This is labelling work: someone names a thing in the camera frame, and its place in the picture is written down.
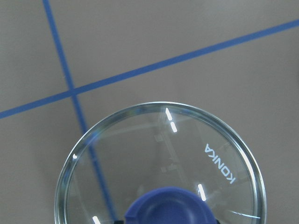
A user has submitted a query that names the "glass pot lid blue knob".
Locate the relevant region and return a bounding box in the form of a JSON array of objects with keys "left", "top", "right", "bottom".
[{"left": 54, "top": 102, "right": 267, "bottom": 224}]

